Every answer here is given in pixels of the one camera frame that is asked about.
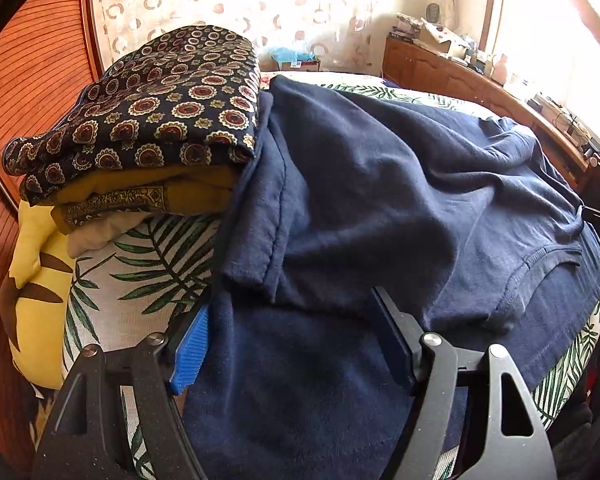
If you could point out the stack of small boxes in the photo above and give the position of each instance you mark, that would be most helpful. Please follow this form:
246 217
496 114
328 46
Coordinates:
405 25

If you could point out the navy printed T-shirt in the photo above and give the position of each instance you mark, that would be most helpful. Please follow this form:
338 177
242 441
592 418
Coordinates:
355 185

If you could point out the open cardboard box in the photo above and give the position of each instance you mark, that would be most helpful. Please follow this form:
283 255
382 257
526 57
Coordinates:
442 42

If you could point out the sheer circle-patterned curtain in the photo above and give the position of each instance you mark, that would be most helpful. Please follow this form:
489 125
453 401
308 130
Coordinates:
230 5

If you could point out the pink bottle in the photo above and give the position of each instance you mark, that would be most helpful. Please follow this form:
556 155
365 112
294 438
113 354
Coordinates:
501 69

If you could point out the wooden-framed window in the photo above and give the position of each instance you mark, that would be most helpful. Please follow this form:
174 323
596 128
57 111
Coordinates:
555 35

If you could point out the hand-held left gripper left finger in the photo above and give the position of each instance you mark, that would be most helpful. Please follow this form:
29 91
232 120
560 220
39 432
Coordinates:
192 345

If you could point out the dark medallion print garment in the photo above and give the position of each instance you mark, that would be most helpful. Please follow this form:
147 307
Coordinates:
180 90

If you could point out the mustard yellow garment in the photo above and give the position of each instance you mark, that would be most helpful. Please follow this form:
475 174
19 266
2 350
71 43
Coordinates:
155 185

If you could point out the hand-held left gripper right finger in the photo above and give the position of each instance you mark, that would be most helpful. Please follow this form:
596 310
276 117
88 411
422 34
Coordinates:
395 340

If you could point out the small desk fan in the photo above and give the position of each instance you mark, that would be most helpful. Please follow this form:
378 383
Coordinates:
433 12

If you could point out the wooden cabinet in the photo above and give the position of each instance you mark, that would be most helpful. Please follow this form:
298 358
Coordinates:
430 70

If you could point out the yellow plush toy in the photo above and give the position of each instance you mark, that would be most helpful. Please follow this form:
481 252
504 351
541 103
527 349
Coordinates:
30 270

